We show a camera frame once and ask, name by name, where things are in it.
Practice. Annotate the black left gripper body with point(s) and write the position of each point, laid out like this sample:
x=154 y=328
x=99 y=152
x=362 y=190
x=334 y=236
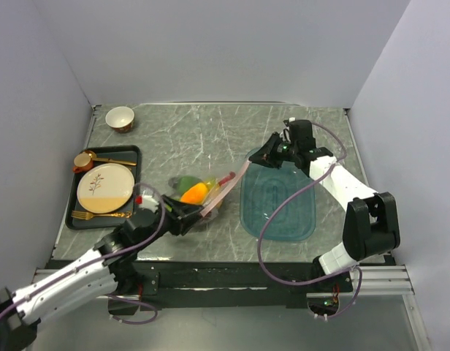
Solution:
x=164 y=227

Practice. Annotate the gold spoon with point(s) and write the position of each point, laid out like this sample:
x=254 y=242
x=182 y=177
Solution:
x=95 y=158

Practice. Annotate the clear zip top bag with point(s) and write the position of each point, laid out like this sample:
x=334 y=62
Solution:
x=216 y=194

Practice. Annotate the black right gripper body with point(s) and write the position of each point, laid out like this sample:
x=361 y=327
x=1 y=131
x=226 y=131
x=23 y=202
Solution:
x=285 y=150

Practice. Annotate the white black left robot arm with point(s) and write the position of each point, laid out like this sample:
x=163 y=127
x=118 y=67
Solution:
x=102 y=270

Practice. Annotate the small orange cup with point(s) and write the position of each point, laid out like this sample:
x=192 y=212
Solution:
x=82 y=163

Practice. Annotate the translucent blue plastic container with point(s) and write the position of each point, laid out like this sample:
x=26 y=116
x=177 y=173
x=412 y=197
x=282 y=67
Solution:
x=264 y=189

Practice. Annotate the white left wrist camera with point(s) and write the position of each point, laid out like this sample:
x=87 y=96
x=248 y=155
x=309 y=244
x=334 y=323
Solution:
x=147 y=202

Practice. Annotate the orange green mango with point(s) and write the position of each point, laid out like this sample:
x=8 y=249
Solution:
x=195 y=195

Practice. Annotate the red chili pepper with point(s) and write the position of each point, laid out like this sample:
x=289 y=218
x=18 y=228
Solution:
x=227 y=178

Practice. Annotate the white bowl brown outside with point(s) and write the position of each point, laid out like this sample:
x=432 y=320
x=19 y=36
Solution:
x=120 y=119

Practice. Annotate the gold fork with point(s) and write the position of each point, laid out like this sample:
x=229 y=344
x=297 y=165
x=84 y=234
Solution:
x=84 y=215

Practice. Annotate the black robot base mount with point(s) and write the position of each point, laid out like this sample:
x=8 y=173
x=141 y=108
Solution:
x=297 y=273

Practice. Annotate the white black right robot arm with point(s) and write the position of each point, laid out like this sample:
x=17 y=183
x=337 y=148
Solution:
x=371 y=224

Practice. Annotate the cream plate with leaf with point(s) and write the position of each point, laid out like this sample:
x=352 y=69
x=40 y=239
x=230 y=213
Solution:
x=105 y=188

